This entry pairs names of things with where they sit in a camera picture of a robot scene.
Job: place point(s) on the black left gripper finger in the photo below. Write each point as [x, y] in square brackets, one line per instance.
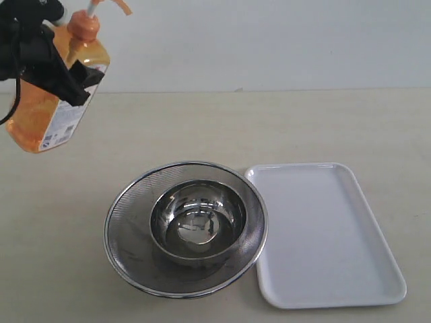
[85, 76]
[67, 89]

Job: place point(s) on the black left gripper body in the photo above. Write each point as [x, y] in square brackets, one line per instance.
[38, 55]

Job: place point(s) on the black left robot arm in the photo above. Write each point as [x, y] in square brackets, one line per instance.
[10, 66]

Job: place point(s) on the small stainless steel bowl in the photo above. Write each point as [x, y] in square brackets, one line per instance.
[198, 222]

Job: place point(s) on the steel mesh strainer basket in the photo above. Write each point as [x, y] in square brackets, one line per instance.
[132, 253]

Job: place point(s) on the white plastic tray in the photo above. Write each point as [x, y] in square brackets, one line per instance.
[324, 248]

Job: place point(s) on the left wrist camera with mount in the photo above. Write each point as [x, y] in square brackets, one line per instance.
[33, 12]

